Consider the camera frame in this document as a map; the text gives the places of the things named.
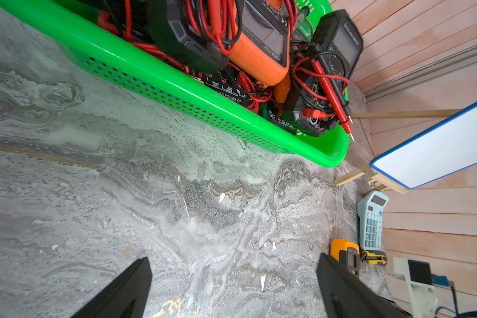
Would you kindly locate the yellow black utility knife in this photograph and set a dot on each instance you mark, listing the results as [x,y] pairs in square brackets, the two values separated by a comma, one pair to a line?
[374,257]

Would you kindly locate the small black red multimeter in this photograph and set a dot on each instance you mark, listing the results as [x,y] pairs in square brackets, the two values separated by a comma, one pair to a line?
[320,74]

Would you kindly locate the green plastic basket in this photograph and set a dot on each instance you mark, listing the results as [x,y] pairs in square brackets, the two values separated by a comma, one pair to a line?
[74,26]

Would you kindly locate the blue framed whiteboard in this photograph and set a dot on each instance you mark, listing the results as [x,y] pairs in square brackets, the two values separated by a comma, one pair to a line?
[443,149]

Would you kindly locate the black multimeter with red leads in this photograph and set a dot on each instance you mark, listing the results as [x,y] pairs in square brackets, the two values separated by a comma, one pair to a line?
[199,34]

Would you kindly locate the light blue calculator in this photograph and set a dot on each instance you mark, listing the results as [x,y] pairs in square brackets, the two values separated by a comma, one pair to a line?
[370,211]

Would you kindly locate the yellow clamp meter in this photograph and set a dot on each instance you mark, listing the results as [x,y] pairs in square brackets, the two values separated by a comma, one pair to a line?
[347,253]

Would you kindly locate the wooden easel stand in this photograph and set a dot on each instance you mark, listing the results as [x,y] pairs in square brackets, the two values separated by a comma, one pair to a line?
[375,177]

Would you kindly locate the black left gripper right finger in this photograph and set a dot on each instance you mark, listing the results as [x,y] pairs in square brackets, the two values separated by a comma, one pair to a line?
[344,295]

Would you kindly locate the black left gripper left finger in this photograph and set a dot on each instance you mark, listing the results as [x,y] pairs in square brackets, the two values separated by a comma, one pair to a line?
[125,296]

